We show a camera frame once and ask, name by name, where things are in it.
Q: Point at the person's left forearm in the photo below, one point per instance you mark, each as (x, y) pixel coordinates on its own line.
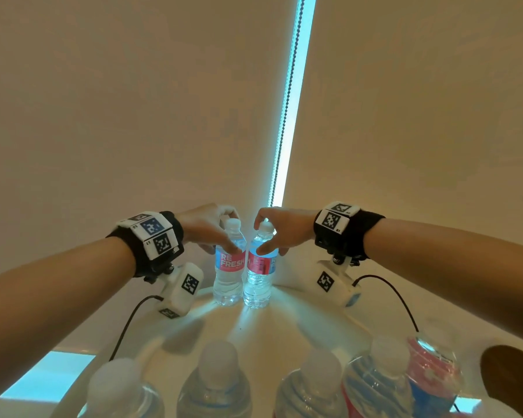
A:
(56, 309)

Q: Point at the dark brown wooden chair back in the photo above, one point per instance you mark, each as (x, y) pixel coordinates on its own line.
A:
(512, 378)

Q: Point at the person's left thumb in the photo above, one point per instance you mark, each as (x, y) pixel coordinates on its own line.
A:
(229, 247)

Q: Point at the person's right hand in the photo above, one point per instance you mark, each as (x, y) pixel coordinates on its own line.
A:
(292, 228)

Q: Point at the person's right thumb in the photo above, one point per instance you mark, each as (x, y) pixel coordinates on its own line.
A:
(268, 247)

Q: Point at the window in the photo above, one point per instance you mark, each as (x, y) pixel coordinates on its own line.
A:
(297, 82)

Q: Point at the person's right forearm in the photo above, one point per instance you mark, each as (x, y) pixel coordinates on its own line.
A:
(453, 269)

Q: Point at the clear water bottle red label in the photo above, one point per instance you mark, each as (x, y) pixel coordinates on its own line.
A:
(314, 387)
(229, 274)
(381, 383)
(433, 374)
(259, 278)
(215, 383)
(117, 391)

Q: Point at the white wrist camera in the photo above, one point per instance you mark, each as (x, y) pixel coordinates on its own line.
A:
(181, 291)
(333, 285)

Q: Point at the person's left hand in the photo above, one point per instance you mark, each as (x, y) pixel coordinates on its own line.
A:
(200, 226)

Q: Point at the beige roller blind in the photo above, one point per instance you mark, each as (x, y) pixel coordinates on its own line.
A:
(135, 104)
(418, 104)

